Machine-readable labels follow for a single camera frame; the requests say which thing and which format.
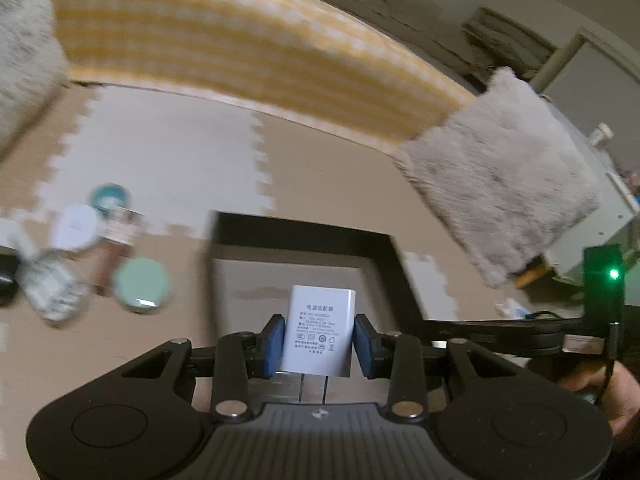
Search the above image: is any white cylindrical tube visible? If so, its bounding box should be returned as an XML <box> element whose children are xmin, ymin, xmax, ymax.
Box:
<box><xmin>9</xmin><ymin>226</ymin><xmax>39</xmax><ymax>261</ymax></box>

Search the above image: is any white tape measure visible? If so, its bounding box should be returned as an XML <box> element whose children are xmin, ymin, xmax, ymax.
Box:
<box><xmin>50</xmin><ymin>204</ymin><xmax>102</xmax><ymax>252</ymax></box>

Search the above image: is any folded blankets stack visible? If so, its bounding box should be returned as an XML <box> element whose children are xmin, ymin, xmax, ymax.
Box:
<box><xmin>462</xmin><ymin>6</ymin><xmax>556</xmax><ymax>86</ymax></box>

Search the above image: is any green round compact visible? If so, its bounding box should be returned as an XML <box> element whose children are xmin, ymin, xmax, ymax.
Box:
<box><xmin>112</xmin><ymin>258</ymin><xmax>169</xmax><ymax>314</ymax></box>

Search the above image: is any black glossy case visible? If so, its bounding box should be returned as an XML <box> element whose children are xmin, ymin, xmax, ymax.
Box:
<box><xmin>0</xmin><ymin>246</ymin><xmax>21</xmax><ymax>308</ymax></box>

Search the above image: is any white fluffy left pillow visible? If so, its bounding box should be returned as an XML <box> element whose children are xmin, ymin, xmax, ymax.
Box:
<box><xmin>1</xmin><ymin>0</ymin><xmax>67</xmax><ymax>152</ymax></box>

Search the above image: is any teal round jar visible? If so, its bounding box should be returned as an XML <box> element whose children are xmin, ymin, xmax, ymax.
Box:
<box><xmin>89</xmin><ymin>183</ymin><xmax>130</xmax><ymax>218</ymax></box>

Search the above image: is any yellow checkered cushion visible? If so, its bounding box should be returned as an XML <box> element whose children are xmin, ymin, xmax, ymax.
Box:
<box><xmin>51</xmin><ymin>0</ymin><xmax>473</xmax><ymax>153</ymax></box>

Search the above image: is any person's right hand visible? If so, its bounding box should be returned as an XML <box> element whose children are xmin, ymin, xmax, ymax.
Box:
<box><xmin>558</xmin><ymin>361</ymin><xmax>640</xmax><ymax>451</ymax></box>

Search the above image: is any brown lip gloss tube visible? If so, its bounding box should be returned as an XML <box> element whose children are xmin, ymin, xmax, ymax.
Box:
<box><xmin>93</xmin><ymin>207</ymin><xmax>143</xmax><ymax>296</ymax></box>

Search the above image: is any white power adapter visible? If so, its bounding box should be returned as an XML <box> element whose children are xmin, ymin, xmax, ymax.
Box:
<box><xmin>280</xmin><ymin>285</ymin><xmax>356</xmax><ymax>377</ymax></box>

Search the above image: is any black storage box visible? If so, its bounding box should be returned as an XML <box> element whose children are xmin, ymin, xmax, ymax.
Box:
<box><xmin>201</xmin><ymin>210</ymin><xmax>426</xmax><ymax>340</ymax></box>

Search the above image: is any grey fluffy right pillow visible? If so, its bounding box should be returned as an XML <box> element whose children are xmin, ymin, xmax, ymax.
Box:
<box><xmin>394</xmin><ymin>67</ymin><xmax>602</xmax><ymax>287</ymax></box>

